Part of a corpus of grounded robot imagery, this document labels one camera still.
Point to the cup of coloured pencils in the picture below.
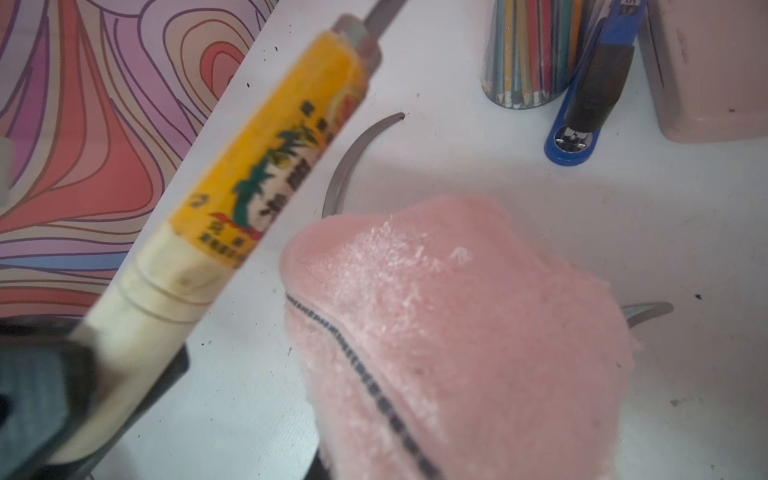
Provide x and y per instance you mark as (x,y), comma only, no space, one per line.
(532,50)

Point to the wooden handle sickle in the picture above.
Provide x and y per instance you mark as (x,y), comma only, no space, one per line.
(344,170)
(168,284)

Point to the pink rectangular box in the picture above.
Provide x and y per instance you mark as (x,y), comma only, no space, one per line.
(706,62)

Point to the blue stapler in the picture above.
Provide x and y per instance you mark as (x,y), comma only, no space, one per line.
(597,86)

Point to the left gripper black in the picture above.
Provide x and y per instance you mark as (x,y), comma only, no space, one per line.
(42,396)

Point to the pink terry rag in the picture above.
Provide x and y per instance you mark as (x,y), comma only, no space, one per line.
(436,343)

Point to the orange handle sickle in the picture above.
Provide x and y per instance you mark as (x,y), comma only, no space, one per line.
(640,313)

